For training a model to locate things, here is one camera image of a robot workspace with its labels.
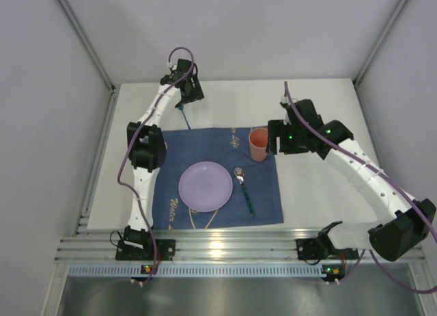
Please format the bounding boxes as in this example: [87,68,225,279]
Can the orange plastic cup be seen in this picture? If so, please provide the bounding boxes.
[249,128,268,162]

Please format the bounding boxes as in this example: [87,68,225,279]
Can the metal spoon teal handle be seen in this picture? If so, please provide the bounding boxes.
[234,167,255,218]

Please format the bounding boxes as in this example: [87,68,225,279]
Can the blue embroidered cloth placemat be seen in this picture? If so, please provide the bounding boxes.
[152,128,283,230]

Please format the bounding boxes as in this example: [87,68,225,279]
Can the purple plastic plate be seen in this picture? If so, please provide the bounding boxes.
[178,161,233,213]

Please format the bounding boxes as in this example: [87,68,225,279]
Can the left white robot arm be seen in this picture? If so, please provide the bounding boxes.
[117,59,204,233]

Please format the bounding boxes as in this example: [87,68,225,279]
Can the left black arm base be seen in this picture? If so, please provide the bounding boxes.
[115,239,176,261]

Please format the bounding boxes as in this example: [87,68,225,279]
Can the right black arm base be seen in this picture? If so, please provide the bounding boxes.
[296,238,358,261]

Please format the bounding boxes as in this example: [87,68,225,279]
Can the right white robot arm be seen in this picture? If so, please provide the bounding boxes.
[266,96,436,261]

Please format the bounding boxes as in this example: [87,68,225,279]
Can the blue plastic fork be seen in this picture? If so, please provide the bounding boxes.
[177,105,191,130]

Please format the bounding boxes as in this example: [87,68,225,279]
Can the left aluminium frame post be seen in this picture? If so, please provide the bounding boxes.
[56,0,115,91]

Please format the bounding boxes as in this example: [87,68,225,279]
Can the aluminium frame post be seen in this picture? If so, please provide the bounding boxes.
[352,0,412,89]
[56,0,115,91]

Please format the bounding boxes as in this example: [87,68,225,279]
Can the aluminium mounting rail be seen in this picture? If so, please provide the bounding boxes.
[55,229,317,263]

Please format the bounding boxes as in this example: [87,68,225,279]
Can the right aluminium frame post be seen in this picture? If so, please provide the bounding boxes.
[352,0,412,89]

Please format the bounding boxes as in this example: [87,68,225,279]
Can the perforated grey cable duct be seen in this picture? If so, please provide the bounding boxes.
[68,263,343,278]

